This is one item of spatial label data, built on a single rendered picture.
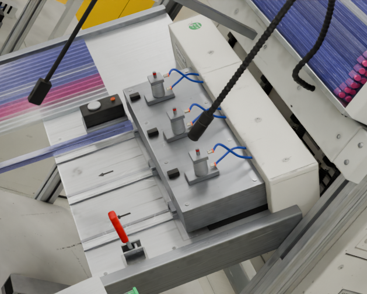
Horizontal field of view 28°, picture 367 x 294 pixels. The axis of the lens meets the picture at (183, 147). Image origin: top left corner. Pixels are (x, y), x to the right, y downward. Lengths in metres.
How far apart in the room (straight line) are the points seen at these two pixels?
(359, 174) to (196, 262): 0.27
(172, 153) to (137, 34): 0.47
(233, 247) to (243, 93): 0.28
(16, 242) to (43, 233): 0.10
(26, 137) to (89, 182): 1.46
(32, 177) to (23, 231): 1.08
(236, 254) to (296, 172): 0.16
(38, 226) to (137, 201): 0.63
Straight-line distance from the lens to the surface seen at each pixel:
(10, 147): 2.73
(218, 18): 1.26
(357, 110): 1.03
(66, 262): 1.75
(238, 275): 3.39
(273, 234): 1.14
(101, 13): 4.47
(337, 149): 1.08
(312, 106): 1.15
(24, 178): 2.83
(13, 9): 2.78
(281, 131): 1.16
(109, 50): 1.56
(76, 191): 1.26
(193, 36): 1.40
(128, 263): 1.12
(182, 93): 1.30
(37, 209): 1.86
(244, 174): 1.13
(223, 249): 1.12
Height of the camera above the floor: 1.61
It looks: 22 degrees down
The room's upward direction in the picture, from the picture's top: 36 degrees clockwise
